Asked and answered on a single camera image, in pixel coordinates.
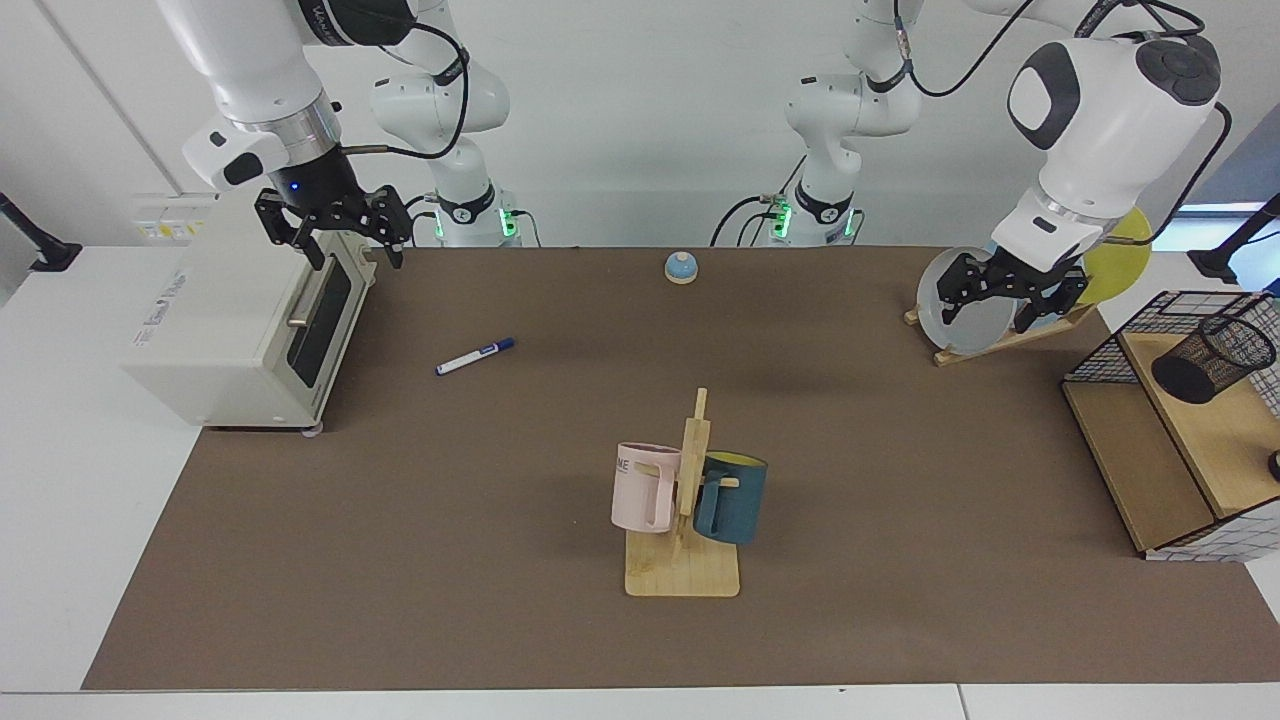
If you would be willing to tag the black mesh pen holder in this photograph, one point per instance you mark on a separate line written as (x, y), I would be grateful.
(1210, 360)

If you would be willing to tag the brown table cloth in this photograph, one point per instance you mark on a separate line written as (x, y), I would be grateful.
(450, 550)

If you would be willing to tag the dark teal cup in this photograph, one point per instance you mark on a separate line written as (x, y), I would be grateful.
(735, 505)

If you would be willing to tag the small blue round bell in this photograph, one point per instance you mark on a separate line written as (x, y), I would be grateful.
(681, 268)

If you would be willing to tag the pink cup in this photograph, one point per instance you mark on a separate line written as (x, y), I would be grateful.
(635, 495)

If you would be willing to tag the grey plate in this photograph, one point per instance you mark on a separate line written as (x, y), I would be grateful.
(975, 328)

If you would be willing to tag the white wall socket panel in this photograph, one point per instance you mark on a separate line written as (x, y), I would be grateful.
(165, 215)

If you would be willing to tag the yellow plate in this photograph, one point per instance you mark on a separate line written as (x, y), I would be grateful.
(1120, 265)

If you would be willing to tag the wooden cup stand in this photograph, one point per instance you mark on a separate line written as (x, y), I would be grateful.
(690, 575)

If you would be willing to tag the black monitor stand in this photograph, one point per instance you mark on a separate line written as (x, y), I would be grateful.
(55, 255)
(1215, 262)

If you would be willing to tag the pale toaster oven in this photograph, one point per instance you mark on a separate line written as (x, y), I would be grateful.
(220, 330)

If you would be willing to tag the wooden plate rack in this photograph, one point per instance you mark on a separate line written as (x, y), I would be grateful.
(1065, 322)

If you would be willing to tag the white marker with blue cap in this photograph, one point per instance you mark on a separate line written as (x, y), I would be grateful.
(470, 358)

